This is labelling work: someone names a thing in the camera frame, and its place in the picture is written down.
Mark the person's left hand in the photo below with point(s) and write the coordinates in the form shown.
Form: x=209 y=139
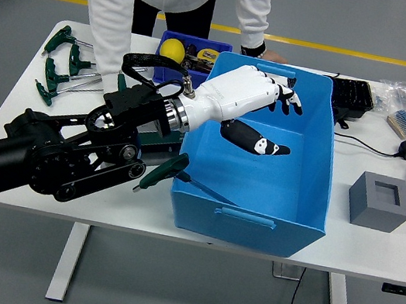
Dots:
x=275 y=57

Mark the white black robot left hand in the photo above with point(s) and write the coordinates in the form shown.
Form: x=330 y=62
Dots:
x=233 y=90

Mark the green grey hex key stand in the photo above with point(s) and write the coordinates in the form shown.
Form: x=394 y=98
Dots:
x=165 y=141

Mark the large blue plastic box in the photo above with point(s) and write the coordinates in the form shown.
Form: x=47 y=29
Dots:
x=277 y=196

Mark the person's right forearm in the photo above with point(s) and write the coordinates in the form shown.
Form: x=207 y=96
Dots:
x=110 y=53

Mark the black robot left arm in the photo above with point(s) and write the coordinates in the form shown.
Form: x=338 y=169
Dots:
x=9 y=157

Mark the person's left forearm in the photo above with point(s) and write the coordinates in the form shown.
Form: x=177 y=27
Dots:
x=252 y=27

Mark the grey foam cube box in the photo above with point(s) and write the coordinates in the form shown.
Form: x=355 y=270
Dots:
x=373 y=213

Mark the black wristwatch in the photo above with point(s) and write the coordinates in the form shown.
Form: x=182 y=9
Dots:
x=252 y=49

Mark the black metal parts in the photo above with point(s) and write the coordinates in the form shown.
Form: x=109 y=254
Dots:
x=198 y=65

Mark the yellow tape measure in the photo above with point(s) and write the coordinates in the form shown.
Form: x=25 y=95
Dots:
x=208 y=55

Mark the dark round part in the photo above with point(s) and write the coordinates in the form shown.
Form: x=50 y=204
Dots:
x=192 y=48

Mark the small blue parts bin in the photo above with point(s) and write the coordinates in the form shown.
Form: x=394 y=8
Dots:
x=165 y=74

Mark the yellow ball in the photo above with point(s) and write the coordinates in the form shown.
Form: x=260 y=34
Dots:
x=173 y=50

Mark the black component tray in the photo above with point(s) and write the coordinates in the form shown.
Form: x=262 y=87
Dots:
x=355 y=94

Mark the black table control panel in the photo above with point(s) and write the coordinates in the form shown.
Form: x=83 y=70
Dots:
x=404 y=291

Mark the grey bracket under table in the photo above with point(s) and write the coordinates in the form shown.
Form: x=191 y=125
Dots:
x=284 y=270

